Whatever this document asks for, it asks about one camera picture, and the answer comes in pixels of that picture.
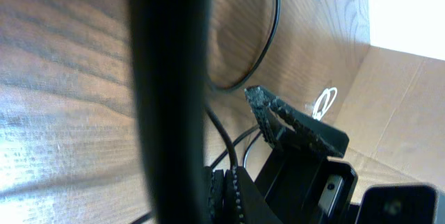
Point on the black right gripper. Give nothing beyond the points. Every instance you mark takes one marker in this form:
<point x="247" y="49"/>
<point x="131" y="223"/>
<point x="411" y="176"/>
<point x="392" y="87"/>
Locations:
<point x="299" y="186"/>

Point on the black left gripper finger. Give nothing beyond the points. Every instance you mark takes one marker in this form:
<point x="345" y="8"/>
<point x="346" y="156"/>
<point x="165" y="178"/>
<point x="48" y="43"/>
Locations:
<point x="243" y="202"/>

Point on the brown cardboard side panel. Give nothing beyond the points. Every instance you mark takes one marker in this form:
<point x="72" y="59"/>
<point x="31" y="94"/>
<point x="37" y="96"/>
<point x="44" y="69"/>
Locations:
<point x="394" y="117"/>

